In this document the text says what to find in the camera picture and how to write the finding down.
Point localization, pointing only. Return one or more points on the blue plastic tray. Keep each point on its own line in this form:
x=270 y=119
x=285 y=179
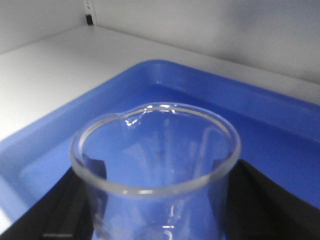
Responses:
x=280 y=135

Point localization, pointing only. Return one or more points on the clear glass beaker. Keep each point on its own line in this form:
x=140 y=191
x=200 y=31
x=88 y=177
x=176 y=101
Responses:
x=159 y=171

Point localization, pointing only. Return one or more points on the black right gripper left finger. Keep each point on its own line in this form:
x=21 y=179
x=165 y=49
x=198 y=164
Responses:
x=63 y=213

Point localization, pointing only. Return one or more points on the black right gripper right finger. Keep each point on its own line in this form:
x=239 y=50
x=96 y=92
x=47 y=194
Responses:
x=259 y=209

